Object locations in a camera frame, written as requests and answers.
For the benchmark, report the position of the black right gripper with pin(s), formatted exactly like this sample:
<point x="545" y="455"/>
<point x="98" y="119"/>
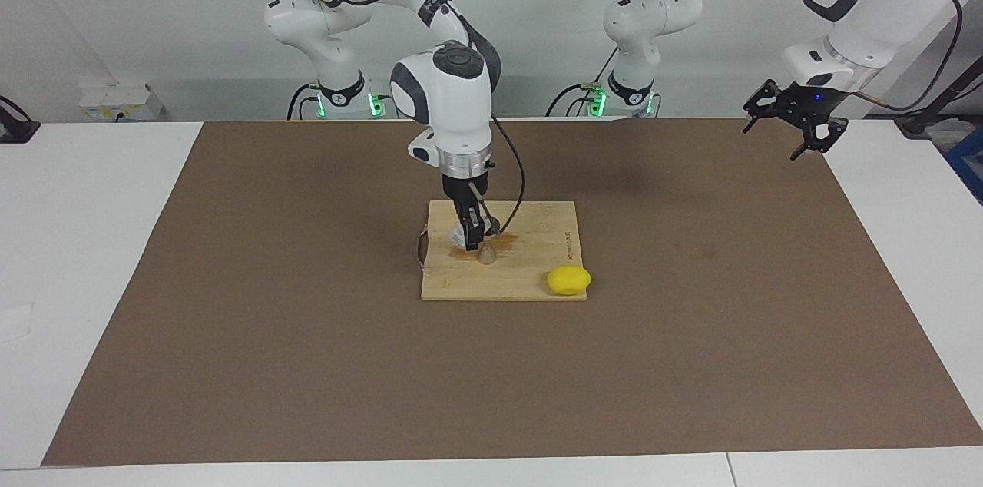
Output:
<point x="465" y="193"/>

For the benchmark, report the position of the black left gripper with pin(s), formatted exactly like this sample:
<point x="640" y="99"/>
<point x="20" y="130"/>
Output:
<point x="806" y="103"/>

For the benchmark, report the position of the steel double-cone jigger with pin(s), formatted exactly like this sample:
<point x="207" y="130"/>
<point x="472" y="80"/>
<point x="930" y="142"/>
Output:
<point x="487" y="255"/>

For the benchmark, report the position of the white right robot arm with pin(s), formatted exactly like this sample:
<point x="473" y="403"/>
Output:
<point x="453" y="110"/>

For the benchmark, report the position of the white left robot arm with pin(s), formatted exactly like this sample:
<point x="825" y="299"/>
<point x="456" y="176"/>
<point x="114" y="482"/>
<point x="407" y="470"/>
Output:
<point x="883" y="3"/>

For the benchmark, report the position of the yellow lemon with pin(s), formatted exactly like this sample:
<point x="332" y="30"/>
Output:
<point x="568" y="280"/>

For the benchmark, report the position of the large brown table mat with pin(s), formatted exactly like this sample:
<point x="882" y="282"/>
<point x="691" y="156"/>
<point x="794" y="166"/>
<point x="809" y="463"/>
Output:
<point x="491" y="379"/>

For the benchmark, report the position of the black tripod leg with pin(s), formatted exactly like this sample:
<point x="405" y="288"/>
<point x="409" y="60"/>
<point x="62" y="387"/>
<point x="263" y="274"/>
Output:
<point x="948" y="91"/>

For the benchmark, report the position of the blue crate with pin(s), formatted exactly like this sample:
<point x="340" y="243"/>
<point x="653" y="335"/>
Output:
<point x="969" y="160"/>

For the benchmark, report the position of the white wall socket box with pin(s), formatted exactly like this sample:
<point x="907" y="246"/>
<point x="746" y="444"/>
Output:
<point x="115" y="101"/>

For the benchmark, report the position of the black clamp bracket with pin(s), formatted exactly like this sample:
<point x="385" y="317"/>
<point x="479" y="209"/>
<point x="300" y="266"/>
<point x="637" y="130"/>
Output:
<point x="17" y="130"/>

